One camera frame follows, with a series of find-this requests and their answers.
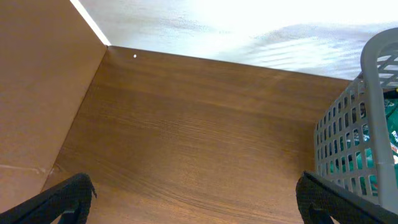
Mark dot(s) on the grey plastic mesh basket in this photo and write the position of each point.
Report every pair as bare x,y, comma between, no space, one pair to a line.
352,140

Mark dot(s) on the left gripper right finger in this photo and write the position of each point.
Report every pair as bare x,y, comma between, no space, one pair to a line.
321,201

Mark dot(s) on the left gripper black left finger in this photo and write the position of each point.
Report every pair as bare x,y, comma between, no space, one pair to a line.
68,201

